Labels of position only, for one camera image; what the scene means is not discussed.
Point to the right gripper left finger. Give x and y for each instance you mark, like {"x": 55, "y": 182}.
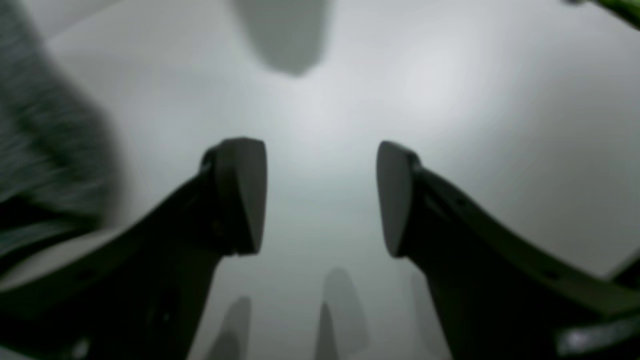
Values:
{"x": 141, "y": 295}

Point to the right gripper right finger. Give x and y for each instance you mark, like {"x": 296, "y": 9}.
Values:
{"x": 497, "y": 296}

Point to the dark grey t-shirt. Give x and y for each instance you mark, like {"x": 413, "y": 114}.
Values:
{"x": 58, "y": 171}

